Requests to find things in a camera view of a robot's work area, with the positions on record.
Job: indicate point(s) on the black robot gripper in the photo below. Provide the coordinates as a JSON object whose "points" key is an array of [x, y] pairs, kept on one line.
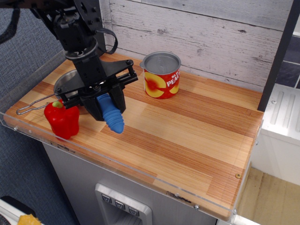
{"points": [[96, 77]]}

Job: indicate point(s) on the blue handled metal fork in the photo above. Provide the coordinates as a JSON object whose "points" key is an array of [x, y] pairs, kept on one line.
{"points": [[111, 114]]}

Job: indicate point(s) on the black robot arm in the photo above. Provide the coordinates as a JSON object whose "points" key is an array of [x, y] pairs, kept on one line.
{"points": [[72, 22]]}

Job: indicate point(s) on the stainless steel pot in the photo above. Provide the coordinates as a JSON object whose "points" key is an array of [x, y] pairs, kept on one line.
{"points": [[62, 80]]}

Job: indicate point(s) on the red toy bell pepper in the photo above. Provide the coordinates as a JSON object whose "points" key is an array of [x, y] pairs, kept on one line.
{"points": [[64, 122]]}

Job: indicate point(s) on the sliced peaches can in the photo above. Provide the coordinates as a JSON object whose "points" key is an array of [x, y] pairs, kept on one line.
{"points": [[161, 71]]}

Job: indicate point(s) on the grey toy fridge cabinet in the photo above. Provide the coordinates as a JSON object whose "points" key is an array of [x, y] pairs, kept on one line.
{"points": [[79, 178]]}

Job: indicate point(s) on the silver dispenser panel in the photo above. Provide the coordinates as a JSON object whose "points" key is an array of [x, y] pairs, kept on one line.
{"points": [[119, 209]]}

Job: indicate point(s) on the yellow object at corner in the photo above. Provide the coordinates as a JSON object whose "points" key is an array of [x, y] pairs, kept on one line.
{"points": [[28, 220]]}

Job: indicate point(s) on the white toy sink unit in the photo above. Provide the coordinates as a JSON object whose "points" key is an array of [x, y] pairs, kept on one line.
{"points": [[277, 148]]}

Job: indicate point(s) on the dark grey left post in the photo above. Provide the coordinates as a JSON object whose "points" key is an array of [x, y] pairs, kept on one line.
{"points": [[100, 37]]}

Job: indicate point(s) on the dark grey post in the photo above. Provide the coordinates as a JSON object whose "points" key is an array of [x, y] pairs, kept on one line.
{"points": [[279, 57], [100, 37]]}

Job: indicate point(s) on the dark grey right post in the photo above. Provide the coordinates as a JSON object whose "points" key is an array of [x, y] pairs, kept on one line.
{"points": [[279, 57]]}

